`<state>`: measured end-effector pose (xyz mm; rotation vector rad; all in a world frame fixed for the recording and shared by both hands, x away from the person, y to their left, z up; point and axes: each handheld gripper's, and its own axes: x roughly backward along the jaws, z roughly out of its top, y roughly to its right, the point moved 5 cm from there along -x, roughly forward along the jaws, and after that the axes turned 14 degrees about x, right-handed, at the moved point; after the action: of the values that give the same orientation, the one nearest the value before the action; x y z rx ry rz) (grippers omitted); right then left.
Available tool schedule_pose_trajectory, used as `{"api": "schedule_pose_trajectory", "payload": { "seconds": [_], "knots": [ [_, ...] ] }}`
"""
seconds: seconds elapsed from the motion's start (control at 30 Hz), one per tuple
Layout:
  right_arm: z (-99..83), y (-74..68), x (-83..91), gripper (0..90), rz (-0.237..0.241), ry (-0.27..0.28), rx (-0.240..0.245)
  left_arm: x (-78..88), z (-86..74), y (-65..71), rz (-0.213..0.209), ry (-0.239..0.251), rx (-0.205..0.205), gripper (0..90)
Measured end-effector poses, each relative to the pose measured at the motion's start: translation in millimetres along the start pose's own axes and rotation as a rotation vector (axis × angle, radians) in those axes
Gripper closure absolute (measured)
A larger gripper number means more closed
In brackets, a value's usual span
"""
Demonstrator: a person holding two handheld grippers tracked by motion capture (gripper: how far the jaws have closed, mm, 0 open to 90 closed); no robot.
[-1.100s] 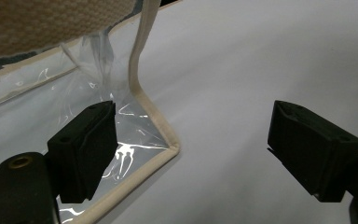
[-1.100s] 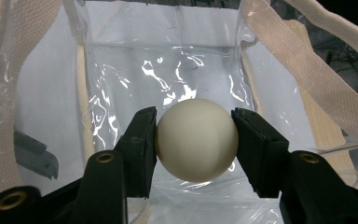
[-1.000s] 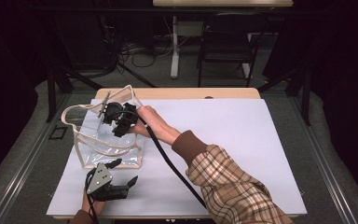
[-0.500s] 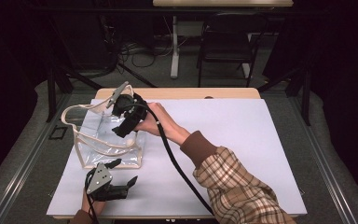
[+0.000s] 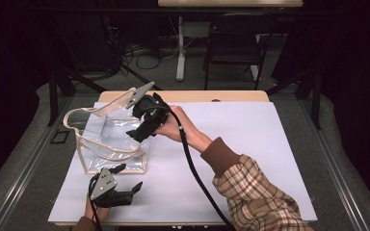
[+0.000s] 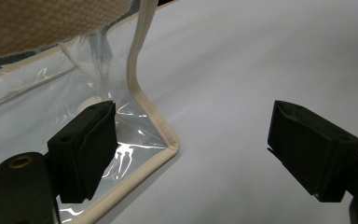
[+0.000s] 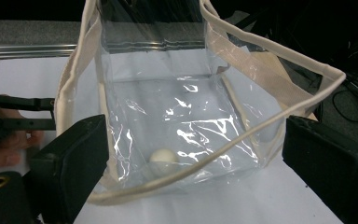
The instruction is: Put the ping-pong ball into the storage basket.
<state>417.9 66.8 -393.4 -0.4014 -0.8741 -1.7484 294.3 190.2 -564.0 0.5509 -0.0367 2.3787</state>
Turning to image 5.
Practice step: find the black folding chair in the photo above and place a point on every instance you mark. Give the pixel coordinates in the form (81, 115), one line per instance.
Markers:
(234, 45)

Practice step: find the person's right hand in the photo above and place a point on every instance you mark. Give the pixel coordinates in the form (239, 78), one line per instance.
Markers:
(176, 126)

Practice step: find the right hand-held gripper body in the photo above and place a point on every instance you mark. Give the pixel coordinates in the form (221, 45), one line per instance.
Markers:
(151, 110)

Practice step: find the person's left hand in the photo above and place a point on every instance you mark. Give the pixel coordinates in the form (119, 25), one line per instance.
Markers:
(98, 213)

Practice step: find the wooden table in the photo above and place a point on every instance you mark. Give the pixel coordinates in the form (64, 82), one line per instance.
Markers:
(199, 95)

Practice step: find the beige desk with white legs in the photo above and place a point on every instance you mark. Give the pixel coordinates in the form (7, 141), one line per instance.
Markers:
(228, 3)

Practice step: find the clear bag with beige trim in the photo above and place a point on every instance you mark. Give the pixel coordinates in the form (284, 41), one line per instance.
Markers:
(109, 134)

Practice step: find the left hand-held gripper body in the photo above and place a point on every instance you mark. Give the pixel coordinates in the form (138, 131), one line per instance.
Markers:
(102, 185)

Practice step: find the white table mat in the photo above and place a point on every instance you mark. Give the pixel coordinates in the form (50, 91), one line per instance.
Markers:
(237, 128)

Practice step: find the dark curtain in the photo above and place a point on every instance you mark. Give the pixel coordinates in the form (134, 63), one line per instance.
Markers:
(356, 80)
(6, 80)

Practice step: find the black horizontal frame bar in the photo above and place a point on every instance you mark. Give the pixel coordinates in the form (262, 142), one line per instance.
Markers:
(109, 10)

